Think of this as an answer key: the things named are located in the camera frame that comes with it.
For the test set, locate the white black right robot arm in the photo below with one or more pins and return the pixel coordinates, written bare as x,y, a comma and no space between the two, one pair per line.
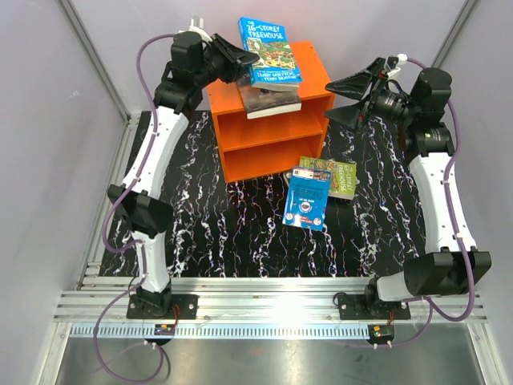
446,274

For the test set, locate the blue back-cover book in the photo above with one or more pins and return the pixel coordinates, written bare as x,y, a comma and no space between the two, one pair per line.
307,198

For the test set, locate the left small circuit board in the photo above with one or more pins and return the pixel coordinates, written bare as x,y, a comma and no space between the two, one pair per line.
164,329

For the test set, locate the dark green book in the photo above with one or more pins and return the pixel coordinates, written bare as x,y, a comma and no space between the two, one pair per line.
287,177

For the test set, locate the blue 26-Storey Treehouse book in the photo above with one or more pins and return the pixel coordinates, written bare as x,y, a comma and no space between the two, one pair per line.
277,68

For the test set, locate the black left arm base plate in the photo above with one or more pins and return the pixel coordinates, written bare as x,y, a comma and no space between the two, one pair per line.
181,306

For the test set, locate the left aluminium frame post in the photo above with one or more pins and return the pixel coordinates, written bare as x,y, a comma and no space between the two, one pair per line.
85,41

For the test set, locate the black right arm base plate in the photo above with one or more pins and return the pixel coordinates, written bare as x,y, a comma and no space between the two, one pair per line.
356,307

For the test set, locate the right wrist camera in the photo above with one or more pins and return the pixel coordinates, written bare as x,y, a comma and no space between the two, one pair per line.
393,65

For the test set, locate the aluminium frame post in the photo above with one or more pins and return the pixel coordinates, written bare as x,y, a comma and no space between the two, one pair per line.
85,41
459,24

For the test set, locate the orange wooden shelf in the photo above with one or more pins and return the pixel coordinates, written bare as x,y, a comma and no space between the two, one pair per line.
273,144

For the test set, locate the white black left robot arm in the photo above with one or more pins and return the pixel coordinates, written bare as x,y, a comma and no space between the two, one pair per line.
197,60

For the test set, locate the dark Tale of Two Cities book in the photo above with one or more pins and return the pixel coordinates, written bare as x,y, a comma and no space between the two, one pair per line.
260,103

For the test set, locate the small circuit board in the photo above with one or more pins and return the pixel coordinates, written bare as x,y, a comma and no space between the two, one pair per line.
164,329
381,334

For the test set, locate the aluminium front rail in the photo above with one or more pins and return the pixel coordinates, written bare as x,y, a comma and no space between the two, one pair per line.
240,300

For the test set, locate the white slotted cable duct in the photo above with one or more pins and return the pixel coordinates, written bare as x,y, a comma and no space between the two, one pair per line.
223,331

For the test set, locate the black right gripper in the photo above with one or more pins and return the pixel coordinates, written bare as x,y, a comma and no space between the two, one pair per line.
355,87

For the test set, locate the right small circuit board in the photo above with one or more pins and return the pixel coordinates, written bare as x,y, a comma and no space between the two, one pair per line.
381,334

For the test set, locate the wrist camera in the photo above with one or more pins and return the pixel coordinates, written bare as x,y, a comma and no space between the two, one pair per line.
393,65
197,26

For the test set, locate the green 65-Storey Treehouse book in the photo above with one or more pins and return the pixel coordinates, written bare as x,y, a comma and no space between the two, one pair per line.
343,175

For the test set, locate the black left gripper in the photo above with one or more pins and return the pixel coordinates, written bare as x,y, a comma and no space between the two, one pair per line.
234,70

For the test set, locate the right aluminium frame post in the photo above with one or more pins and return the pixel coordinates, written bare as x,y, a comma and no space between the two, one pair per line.
459,24

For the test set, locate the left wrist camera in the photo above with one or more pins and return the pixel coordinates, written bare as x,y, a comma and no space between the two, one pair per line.
197,26

